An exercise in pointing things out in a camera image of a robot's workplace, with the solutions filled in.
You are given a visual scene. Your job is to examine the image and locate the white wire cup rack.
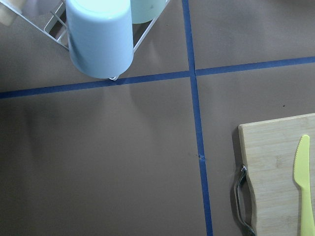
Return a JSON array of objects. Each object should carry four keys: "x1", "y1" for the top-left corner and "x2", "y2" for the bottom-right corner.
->
[{"x1": 0, "y1": 0, "x2": 158, "y2": 81}]

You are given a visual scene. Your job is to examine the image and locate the bamboo cutting board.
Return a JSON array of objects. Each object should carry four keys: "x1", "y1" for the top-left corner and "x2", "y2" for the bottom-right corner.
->
[{"x1": 238, "y1": 114, "x2": 315, "y2": 236}]

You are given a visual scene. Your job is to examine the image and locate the mint green plastic cup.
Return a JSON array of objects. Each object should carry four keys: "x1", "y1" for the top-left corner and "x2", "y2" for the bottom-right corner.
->
[{"x1": 130, "y1": 0, "x2": 166, "y2": 24}]

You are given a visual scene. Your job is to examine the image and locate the light blue plastic cup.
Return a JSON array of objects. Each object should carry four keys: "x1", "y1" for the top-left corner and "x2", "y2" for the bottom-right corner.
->
[{"x1": 65, "y1": 0, "x2": 133, "y2": 79}]

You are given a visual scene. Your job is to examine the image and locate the metal cutting board handle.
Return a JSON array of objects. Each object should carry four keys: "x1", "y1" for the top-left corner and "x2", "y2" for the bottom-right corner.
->
[{"x1": 234, "y1": 164, "x2": 256, "y2": 236}]

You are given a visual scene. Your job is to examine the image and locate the yellow-green plastic knife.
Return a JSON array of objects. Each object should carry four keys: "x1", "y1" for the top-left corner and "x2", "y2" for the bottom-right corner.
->
[{"x1": 293, "y1": 134, "x2": 315, "y2": 236}]

